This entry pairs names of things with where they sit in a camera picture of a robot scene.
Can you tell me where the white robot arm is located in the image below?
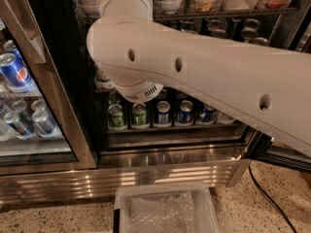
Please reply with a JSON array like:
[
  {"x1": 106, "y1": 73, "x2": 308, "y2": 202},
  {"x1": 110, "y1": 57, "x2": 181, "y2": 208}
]
[{"x1": 86, "y1": 0, "x2": 311, "y2": 155}]

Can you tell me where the stainless steel fridge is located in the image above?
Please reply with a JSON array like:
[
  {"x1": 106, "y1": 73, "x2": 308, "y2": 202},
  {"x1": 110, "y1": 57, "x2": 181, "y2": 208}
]
[{"x1": 0, "y1": 0, "x2": 311, "y2": 205}]

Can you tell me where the left glass fridge door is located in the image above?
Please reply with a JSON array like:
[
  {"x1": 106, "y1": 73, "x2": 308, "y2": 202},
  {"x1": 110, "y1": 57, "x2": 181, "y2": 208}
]
[{"x1": 0, "y1": 0, "x2": 100, "y2": 176}]

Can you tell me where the open right fridge door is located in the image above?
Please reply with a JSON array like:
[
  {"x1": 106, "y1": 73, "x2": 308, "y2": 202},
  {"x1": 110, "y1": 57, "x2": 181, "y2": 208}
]
[{"x1": 247, "y1": 10, "x2": 311, "y2": 173}]

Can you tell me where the front pepsi can left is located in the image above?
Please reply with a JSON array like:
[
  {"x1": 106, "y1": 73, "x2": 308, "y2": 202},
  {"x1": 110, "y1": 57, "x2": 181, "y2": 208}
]
[{"x1": 155, "y1": 101, "x2": 170, "y2": 125}]

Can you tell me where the front green can right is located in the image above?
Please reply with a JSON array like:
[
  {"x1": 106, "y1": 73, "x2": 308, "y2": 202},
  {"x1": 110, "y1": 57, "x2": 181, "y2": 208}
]
[{"x1": 132, "y1": 103, "x2": 148, "y2": 126}]

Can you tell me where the green can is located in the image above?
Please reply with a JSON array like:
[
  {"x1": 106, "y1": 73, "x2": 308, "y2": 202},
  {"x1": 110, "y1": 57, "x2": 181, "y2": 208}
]
[
  {"x1": 132, "y1": 103, "x2": 148, "y2": 126},
  {"x1": 108, "y1": 104, "x2": 125, "y2": 128}
]

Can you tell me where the front pepsi can middle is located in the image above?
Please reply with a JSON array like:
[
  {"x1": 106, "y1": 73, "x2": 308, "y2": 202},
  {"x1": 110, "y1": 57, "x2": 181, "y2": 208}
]
[{"x1": 177, "y1": 100, "x2": 193, "y2": 124}]

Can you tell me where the front green can left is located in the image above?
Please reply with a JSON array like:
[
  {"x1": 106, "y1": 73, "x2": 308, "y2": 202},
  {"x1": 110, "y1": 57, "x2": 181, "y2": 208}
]
[{"x1": 108, "y1": 104, "x2": 125, "y2": 128}]

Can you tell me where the front pepsi can right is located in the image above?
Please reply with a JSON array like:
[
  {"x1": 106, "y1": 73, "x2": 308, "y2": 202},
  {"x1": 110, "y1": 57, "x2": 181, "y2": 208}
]
[{"x1": 196, "y1": 104, "x2": 216, "y2": 122}]

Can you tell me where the front left 7up can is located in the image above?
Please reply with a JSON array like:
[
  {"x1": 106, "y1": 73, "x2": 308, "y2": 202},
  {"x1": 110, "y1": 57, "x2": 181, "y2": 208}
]
[{"x1": 95, "y1": 69, "x2": 109, "y2": 83}]

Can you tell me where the clear plastic bin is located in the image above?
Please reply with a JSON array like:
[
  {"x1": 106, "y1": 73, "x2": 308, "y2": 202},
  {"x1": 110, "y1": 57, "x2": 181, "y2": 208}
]
[{"x1": 113, "y1": 182, "x2": 220, "y2": 233}]

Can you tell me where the bubble wrap sheet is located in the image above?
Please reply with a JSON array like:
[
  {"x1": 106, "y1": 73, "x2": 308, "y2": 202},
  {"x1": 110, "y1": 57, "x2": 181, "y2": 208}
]
[{"x1": 129, "y1": 191, "x2": 197, "y2": 233}]

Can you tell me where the silver can behind glass right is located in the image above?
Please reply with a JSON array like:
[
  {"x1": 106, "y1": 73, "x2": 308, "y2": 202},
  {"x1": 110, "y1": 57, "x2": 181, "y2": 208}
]
[{"x1": 32, "y1": 110, "x2": 57, "y2": 135}]

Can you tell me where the silver can behind glass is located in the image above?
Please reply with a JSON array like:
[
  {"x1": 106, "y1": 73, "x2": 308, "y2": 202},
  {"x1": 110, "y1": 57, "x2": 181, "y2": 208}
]
[
  {"x1": 32, "y1": 110, "x2": 57, "y2": 135},
  {"x1": 4, "y1": 112, "x2": 34, "y2": 136}
]

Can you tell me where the silver can behind glass left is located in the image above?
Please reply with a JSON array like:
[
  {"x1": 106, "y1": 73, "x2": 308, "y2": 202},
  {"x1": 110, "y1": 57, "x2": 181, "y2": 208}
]
[{"x1": 4, "y1": 112, "x2": 34, "y2": 136}]

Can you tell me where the large pepsi can behind glass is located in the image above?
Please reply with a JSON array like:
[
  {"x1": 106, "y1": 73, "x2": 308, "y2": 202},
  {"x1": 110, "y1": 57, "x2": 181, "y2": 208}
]
[{"x1": 0, "y1": 53, "x2": 31, "y2": 87}]

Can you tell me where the black power cable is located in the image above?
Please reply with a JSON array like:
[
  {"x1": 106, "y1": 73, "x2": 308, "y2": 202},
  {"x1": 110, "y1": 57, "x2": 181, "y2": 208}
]
[{"x1": 248, "y1": 166, "x2": 298, "y2": 233}]

